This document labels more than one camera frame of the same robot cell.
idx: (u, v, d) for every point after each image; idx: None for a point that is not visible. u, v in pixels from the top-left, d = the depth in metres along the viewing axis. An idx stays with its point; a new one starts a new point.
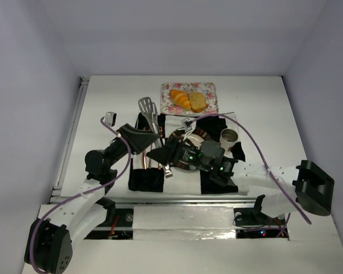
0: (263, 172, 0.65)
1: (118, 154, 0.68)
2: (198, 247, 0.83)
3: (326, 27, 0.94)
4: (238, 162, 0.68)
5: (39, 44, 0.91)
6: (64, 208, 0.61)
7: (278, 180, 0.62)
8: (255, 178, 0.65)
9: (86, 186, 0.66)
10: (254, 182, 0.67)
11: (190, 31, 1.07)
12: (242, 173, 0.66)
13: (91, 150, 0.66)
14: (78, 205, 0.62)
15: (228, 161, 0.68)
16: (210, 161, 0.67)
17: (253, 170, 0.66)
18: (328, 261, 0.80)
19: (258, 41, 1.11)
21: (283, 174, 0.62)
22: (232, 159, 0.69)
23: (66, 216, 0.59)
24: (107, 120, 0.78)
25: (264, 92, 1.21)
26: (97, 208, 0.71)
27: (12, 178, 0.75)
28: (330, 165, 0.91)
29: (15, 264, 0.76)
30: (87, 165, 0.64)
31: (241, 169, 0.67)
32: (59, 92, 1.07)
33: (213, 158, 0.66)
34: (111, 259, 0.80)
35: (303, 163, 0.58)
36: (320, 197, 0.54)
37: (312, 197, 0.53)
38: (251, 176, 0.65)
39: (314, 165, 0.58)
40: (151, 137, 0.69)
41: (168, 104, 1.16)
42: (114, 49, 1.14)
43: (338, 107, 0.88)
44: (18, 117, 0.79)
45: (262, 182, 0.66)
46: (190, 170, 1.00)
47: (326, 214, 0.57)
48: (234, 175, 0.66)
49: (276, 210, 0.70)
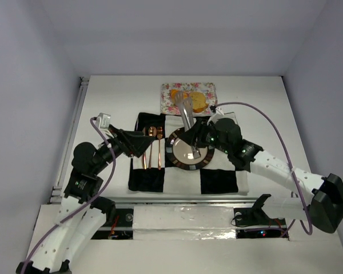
0: (286, 169, 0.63)
1: (107, 157, 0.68)
2: (197, 247, 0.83)
3: (327, 26, 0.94)
4: (263, 151, 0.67)
5: (38, 45, 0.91)
6: (46, 246, 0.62)
7: (298, 182, 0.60)
8: (275, 173, 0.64)
9: (64, 210, 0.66)
10: (271, 175, 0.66)
11: (190, 30, 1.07)
12: (264, 162, 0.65)
13: (84, 142, 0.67)
14: (58, 237, 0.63)
15: (252, 145, 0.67)
16: (225, 138, 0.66)
17: (275, 165, 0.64)
18: (328, 261, 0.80)
19: (258, 40, 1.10)
21: (306, 180, 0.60)
22: (258, 146, 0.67)
23: (48, 254, 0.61)
24: (103, 123, 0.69)
25: (264, 92, 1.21)
26: (94, 214, 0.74)
27: (12, 179, 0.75)
28: (331, 165, 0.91)
29: (15, 264, 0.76)
30: (76, 161, 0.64)
31: (263, 158, 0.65)
32: (59, 92, 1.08)
33: (226, 134, 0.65)
34: (111, 260, 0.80)
35: (330, 177, 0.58)
36: (331, 212, 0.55)
37: (324, 209, 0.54)
38: (271, 168, 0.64)
39: (341, 182, 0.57)
40: (148, 138, 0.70)
41: (168, 104, 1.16)
42: (113, 50, 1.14)
43: (338, 107, 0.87)
44: (18, 117, 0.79)
45: (279, 178, 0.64)
46: (190, 170, 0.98)
47: (330, 230, 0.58)
48: (255, 161, 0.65)
49: (279, 212, 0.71)
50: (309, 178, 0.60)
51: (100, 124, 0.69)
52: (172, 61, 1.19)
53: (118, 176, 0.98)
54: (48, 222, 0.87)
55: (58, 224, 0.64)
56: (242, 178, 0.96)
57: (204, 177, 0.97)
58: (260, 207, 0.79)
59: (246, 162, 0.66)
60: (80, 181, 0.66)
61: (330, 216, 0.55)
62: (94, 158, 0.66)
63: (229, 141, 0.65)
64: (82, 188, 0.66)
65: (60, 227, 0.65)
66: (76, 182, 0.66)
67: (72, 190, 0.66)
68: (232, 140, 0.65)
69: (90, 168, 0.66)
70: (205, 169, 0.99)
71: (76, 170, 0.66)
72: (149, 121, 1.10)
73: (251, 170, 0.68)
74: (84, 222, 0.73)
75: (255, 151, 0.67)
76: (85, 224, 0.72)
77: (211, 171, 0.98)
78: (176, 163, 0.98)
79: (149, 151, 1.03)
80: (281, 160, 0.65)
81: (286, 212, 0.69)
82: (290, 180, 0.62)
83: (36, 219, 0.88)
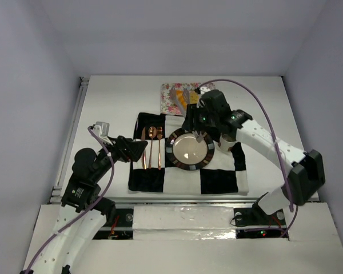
0: (271, 140, 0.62)
1: (106, 163, 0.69)
2: (197, 247, 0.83)
3: (327, 25, 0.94)
4: (252, 121, 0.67)
5: (38, 45, 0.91)
6: (44, 255, 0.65)
7: (280, 153, 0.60)
8: (260, 142, 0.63)
9: (62, 219, 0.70)
10: (256, 145, 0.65)
11: (190, 30, 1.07)
12: (251, 131, 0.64)
13: (86, 148, 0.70)
14: (56, 246, 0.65)
15: (240, 113, 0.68)
16: (210, 105, 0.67)
17: (262, 135, 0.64)
18: (328, 261, 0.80)
19: (258, 40, 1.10)
21: (288, 152, 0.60)
22: (247, 116, 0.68)
23: (48, 264, 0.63)
24: (103, 129, 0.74)
25: (264, 92, 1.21)
26: (94, 216, 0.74)
27: (12, 179, 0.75)
28: (331, 165, 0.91)
29: (15, 264, 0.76)
30: (75, 166, 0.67)
31: (251, 127, 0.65)
32: (59, 92, 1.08)
33: (210, 100, 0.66)
34: (111, 260, 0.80)
35: (312, 152, 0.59)
36: (304, 186, 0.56)
37: (299, 182, 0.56)
38: (257, 137, 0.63)
39: (320, 160, 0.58)
40: (144, 144, 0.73)
41: (167, 104, 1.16)
42: (113, 50, 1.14)
43: (338, 107, 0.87)
44: (18, 117, 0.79)
45: (263, 148, 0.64)
46: (190, 170, 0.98)
47: (299, 203, 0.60)
48: (243, 129, 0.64)
49: (268, 202, 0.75)
50: (291, 151, 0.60)
51: (100, 132, 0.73)
52: (172, 61, 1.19)
53: (118, 176, 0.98)
54: (48, 222, 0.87)
55: (56, 234, 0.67)
56: (242, 178, 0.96)
57: (204, 177, 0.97)
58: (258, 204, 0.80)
59: (233, 129, 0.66)
60: (77, 189, 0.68)
61: (303, 190, 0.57)
62: (94, 164, 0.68)
63: (214, 109, 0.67)
64: (80, 194, 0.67)
65: (59, 237, 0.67)
66: (73, 190, 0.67)
67: (69, 198, 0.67)
68: (216, 107, 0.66)
69: (90, 173, 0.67)
70: (205, 169, 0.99)
71: (76, 177, 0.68)
72: (149, 121, 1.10)
73: (238, 139, 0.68)
74: (83, 225, 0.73)
75: (244, 120, 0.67)
76: (84, 228, 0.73)
77: (211, 171, 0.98)
78: (176, 163, 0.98)
79: (149, 151, 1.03)
80: (268, 131, 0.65)
81: (270, 200, 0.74)
82: (273, 151, 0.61)
83: (36, 219, 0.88)
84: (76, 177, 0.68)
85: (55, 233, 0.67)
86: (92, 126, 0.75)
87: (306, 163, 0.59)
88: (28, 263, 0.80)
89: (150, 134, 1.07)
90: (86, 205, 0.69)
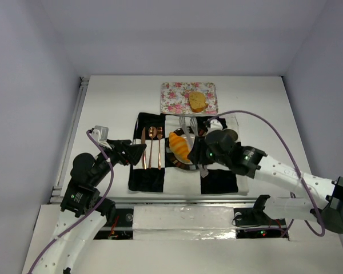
0: (295, 175, 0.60)
1: (105, 167, 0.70)
2: (198, 247, 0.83)
3: (326, 25, 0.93)
4: (266, 157, 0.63)
5: (38, 44, 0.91)
6: (45, 259, 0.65)
7: (310, 189, 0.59)
8: (285, 181, 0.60)
9: (61, 223, 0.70)
10: (279, 183, 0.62)
11: (189, 31, 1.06)
12: (271, 170, 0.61)
13: (83, 152, 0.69)
14: (56, 252, 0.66)
15: (251, 149, 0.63)
16: (215, 148, 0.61)
17: (283, 172, 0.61)
18: (329, 261, 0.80)
19: (258, 40, 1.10)
21: (316, 185, 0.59)
22: (260, 152, 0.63)
23: (49, 268, 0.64)
24: (103, 136, 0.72)
25: (265, 92, 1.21)
26: (94, 217, 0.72)
27: (12, 179, 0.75)
28: (330, 165, 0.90)
29: (15, 264, 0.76)
30: (72, 170, 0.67)
31: (270, 165, 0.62)
32: (59, 92, 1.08)
33: (216, 144, 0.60)
34: (111, 259, 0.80)
35: (340, 180, 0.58)
36: None
37: (342, 217, 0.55)
38: (280, 176, 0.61)
39: None
40: (143, 146, 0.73)
41: (167, 103, 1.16)
42: (112, 49, 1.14)
43: (338, 107, 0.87)
44: (18, 116, 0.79)
45: (287, 185, 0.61)
46: (190, 170, 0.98)
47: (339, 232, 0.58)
48: (263, 169, 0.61)
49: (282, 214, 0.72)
50: (319, 182, 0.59)
51: (100, 136, 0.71)
52: (172, 61, 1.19)
53: (117, 177, 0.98)
54: (48, 222, 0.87)
55: (56, 238, 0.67)
56: (242, 178, 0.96)
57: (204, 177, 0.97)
58: (261, 209, 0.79)
59: (250, 169, 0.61)
60: (76, 194, 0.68)
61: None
62: (92, 169, 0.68)
63: (223, 152, 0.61)
64: (80, 199, 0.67)
65: (59, 241, 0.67)
66: (72, 195, 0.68)
67: (68, 202, 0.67)
68: (226, 149, 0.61)
69: (88, 178, 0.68)
70: None
71: (75, 181, 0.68)
72: (149, 121, 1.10)
73: (254, 177, 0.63)
74: (83, 225, 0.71)
75: (257, 157, 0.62)
76: (87, 228, 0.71)
77: (211, 171, 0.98)
78: (176, 164, 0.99)
79: (149, 151, 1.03)
80: (287, 165, 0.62)
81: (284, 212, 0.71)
82: (302, 188, 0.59)
83: (36, 219, 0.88)
84: (76, 182, 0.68)
85: (55, 238, 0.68)
86: (91, 130, 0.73)
87: (336, 191, 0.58)
88: (28, 264, 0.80)
89: (150, 134, 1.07)
90: (86, 209, 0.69)
